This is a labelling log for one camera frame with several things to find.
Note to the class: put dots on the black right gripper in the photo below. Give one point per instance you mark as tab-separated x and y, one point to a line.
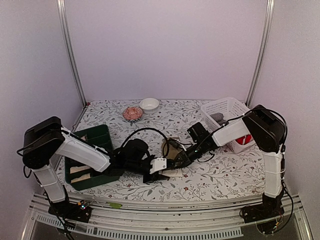
184	159

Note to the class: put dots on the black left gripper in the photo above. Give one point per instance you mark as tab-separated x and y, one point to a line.
156	177

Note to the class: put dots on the khaki tan underwear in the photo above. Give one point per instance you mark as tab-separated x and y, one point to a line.
175	173

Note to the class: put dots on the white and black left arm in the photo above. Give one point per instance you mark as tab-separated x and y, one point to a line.
50	138

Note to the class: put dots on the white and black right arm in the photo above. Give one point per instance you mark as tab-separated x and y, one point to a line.
269	131

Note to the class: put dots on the cream rolled underwear front slot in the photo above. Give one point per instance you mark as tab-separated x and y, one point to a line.
81	178

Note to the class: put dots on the cream rolled underwear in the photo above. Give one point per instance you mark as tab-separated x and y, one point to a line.
76	169

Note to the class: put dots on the grey striped garment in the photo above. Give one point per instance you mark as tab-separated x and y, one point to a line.
218	117

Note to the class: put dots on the red garment with white print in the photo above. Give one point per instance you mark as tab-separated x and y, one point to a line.
244	140

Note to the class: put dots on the white plastic laundry basket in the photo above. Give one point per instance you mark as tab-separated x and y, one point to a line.
230	108

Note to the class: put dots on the green tape scrap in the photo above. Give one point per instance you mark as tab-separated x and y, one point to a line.
114	205

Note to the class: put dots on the white ceramic bowl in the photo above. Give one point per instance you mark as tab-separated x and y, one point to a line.
149	105

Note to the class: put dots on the pink patterned small bowl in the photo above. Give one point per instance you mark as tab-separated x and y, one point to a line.
132	114

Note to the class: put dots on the floral patterned table mat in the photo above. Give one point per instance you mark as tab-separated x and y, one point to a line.
218	175

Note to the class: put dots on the aluminium front rail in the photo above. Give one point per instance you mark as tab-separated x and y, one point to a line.
190	220

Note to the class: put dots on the right aluminium frame post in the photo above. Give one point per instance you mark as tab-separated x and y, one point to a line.
267	25

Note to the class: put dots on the aluminium frame post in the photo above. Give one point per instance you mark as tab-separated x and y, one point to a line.
267	25
61	7

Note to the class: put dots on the left aluminium frame post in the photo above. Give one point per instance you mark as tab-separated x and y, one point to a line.
61	7

